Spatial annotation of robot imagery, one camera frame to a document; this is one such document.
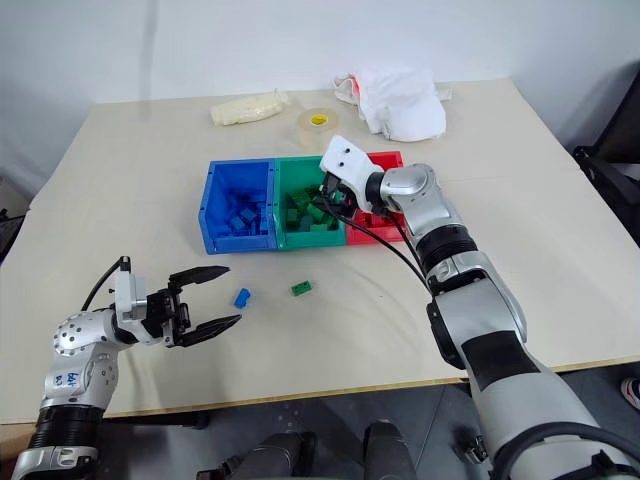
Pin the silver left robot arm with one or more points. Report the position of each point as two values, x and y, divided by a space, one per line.
75 370

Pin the dark rounded shape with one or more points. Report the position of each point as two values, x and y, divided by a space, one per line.
275 457
387 452

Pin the white and red shoe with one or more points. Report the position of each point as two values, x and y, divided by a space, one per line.
632 391

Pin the flat green studded block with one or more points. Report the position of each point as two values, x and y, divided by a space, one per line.
302 288

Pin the small blue block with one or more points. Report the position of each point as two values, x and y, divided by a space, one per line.
243 297

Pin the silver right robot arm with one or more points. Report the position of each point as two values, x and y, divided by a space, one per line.
480 320

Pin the clear tape roll yellow core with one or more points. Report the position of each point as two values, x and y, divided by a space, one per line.
319 121

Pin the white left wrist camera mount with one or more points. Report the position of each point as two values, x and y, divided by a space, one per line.
129 297

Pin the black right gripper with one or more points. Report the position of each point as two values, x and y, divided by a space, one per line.
341 197

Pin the clear bag of white pieces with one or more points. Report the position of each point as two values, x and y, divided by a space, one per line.
247 108

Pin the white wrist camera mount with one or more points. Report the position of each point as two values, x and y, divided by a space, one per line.
350 160
129 297

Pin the black chair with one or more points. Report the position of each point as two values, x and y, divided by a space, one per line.
615 150

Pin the red plastic bin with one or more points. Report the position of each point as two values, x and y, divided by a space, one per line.
372 235

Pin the crumpled white cloth bag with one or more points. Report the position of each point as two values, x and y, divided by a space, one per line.
400 100

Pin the green plastic bin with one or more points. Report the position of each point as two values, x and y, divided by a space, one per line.
310 239

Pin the blue plastic bin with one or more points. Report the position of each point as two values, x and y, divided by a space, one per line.
235 240

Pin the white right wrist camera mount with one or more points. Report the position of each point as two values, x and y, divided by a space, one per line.
350 160

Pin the black equipment beside table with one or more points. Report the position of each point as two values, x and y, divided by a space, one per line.
10 220

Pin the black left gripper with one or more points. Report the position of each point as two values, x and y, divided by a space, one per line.
165 315

